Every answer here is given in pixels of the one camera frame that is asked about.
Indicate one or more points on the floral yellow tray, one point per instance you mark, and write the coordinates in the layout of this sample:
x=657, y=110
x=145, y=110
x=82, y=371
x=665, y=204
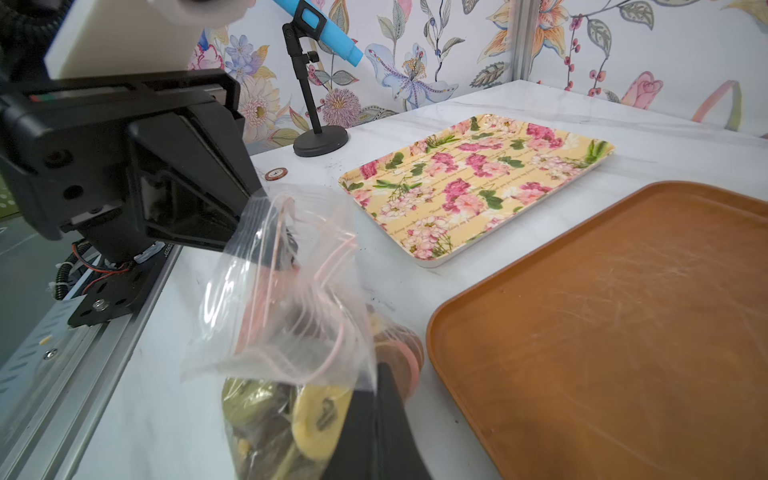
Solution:
x=437, y=196

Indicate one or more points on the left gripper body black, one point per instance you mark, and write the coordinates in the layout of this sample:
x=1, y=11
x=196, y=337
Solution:
x=129, y=160

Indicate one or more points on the blue microphone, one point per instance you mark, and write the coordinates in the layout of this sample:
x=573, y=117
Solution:
x=327, y=30

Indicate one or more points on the black microphone stand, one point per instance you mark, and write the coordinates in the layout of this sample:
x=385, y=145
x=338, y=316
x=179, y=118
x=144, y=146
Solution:
x=318, y=140

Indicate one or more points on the brown wooden tray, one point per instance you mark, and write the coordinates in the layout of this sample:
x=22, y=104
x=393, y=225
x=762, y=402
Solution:
x=633, y=346

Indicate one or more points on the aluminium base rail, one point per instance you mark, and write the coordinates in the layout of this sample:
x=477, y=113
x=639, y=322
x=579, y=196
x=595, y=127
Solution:
x=57, y=385

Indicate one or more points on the ziploc bag round cookies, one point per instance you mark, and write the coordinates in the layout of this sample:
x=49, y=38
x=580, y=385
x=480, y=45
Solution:
x=285, y=322

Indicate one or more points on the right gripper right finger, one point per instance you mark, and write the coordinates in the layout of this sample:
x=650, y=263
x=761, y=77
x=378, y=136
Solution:
x=396, y=456

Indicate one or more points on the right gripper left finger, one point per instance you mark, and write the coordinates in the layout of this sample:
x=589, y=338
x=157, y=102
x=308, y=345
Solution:
x=352, y=457

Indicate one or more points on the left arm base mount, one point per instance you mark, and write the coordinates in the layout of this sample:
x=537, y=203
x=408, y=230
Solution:
x=120, y=295

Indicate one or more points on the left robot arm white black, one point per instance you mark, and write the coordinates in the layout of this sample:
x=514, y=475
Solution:
x=64, y=40

